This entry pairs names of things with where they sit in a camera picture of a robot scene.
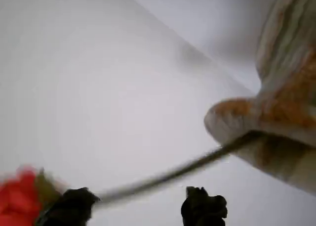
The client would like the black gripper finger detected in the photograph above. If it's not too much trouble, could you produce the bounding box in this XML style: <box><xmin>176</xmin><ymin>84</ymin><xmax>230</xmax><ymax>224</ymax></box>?
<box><xmin>36</xmin><ymin>186</ymin><xmax>102</xmax><ymax>226</ymax></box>
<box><xmin>181</xmin><ymin>185</ymin><xmax>228</xmax><ymax>226</ymax></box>

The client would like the red artificial rose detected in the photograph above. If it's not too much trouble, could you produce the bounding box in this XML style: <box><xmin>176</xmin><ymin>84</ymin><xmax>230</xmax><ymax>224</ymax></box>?
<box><xmin>0</xmin><ymin>131</ymin><xmax>264</xmax><ymax>226</ymax></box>

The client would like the marbled onyx stone vase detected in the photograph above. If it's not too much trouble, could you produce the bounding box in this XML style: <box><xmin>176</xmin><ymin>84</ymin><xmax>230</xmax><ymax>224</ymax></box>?
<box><xmin>203</xmin><ymin>0</ymin><xmax>316</xmax><ymax>196</ymax></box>

